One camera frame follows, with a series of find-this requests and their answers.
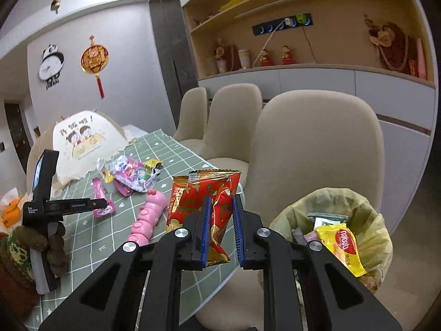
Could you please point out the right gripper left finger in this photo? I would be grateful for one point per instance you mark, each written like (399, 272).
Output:
(205, 231)

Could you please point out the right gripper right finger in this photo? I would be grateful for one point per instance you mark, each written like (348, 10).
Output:
(237, 210)

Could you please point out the red gold snack wrapper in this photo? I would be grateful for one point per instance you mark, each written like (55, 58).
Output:
(209, 193)

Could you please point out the pink plastic toy piece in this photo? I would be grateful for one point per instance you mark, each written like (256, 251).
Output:
(106, 206)

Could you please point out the pink tissue pack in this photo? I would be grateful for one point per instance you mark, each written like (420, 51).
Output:
(129, 175)

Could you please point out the yellow biscuit wrapper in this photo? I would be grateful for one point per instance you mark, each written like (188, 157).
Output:
(342, 243)

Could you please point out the pink candy wrapper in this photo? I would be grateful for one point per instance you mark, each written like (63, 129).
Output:
(312, 236)

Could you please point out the white milk pouch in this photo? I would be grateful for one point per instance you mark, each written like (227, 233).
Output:
(325, 219)

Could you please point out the trash bin with yellow bag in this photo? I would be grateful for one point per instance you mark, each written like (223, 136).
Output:
(347, 224)

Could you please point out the orange white tissue box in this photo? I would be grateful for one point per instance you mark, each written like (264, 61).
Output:
(11, 209)

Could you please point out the pink caterpillar toy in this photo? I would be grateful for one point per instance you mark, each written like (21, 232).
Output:
(148, 217)

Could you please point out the green checkered tablecloth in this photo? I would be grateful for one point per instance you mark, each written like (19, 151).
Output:
(89, 240)

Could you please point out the mesh food cover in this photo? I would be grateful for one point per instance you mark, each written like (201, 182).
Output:
(81, 140)

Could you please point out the beige chair near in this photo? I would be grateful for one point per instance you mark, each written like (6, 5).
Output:
(304, 140)

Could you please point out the beige chair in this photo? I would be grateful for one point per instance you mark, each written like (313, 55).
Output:
(233, 115)
(304, 140)
(193, 119)

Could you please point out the beige chair far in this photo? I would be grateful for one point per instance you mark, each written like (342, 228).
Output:
(193, 119)

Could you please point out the beige chair middle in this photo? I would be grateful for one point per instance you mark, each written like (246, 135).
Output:
(233, 115)

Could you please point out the red figurine left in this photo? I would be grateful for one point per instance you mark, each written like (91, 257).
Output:
(265, 58)

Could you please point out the red figurine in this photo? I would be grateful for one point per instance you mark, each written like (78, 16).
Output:
(265, 58)
(287, 56)

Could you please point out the red figurine right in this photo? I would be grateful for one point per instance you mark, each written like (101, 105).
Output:
(287, 56)

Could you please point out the red chinese knot ornament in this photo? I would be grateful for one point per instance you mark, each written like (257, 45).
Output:
(93, 61)

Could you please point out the black power strip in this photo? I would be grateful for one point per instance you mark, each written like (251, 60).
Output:
(296, 21)

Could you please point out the wooden shelf cabinet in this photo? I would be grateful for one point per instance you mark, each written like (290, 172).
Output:
(380, 50)

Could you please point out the panda wall clock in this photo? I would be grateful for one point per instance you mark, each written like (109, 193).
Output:
(51, 66)

